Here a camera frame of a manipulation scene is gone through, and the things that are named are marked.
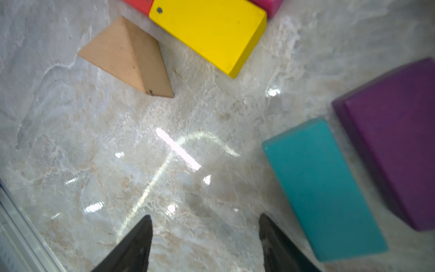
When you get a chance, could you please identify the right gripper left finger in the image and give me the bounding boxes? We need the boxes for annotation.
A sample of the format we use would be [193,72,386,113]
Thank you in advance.
[93,215,153,272]

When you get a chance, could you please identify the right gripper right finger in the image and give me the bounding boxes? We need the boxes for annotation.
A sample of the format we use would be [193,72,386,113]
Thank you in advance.
[259,213,320,272]

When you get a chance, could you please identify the teal rectangular block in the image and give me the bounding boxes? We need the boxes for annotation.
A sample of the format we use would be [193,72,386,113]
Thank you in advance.
[262,118,388,262]

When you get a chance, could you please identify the tan wooden block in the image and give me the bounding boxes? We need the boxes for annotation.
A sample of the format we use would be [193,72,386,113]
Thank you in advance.
[78,16,174,98]

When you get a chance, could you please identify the yellow block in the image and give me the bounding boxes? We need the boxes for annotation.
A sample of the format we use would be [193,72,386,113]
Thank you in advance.
[149,0,267,79]

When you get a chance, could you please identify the magenta block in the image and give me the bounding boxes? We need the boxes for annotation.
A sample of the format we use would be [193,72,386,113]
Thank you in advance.
[250,0,284,19]

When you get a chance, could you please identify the red block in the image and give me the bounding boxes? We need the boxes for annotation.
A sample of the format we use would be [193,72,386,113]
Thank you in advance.
[123,0,154,17]

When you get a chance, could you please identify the purple block upper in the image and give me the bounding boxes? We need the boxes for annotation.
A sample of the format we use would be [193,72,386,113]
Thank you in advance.
[332,57,435,231]

